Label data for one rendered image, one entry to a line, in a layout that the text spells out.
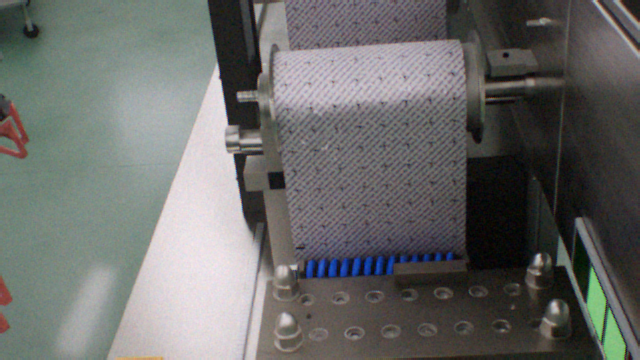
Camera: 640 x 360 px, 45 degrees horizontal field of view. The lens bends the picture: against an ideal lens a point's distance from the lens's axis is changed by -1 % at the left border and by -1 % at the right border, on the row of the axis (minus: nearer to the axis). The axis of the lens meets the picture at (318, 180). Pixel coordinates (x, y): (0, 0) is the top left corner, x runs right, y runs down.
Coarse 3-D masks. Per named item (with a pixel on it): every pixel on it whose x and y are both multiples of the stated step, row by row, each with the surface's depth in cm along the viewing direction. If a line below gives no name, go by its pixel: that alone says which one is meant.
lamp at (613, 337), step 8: (608, 320) 70; (608, 328) 70; (616, 328) 68; (608, 336) 70; (616, 336) 68; (608, 344) 71; (616, 344) 68; (624, 344) 66; (608, 352) 71; (616, 352) 68
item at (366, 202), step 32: (288, 160) 101; (320, 160) 101; (352, 160) 101; (384, 160) 101; (416, 160) 101; (448, 160) 101; (288, 192) 104; (320, 192) 104; (352, 192) 104; (384, 192) 103; (416, 192) 103; (448, 192) 103; (320, 224) 106; (352, 224) 106; (384, 224) 106; (416, 224) 106; (448, 224) 106; (320, 256) 109; (352, 256) 109; (384, 256) 109
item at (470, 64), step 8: (464, 48) 99; (472, 48) 98; (464, 56) 97; (472, 56) 97; (464, 64) 97; (472, 64) 97; (472, 72) 96; (472, 80) 96; (472, 88) 96; (472, 96) 97; (472, 104) 97; (472, 112) 98; (472, 120) 99; (472, 128) 100
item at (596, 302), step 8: (592, 272) 75; (592, 280) 75; (592, 288) 75; (600, 288) 72; (592, 296) 75; (600, 296) 72; (592, 304) 75; (600, 304) 72; (592, 312) 75; (600, 312) 73; (592, 320) 76; (600, 320) 73; (600, 328) 73; (600, 336) 73
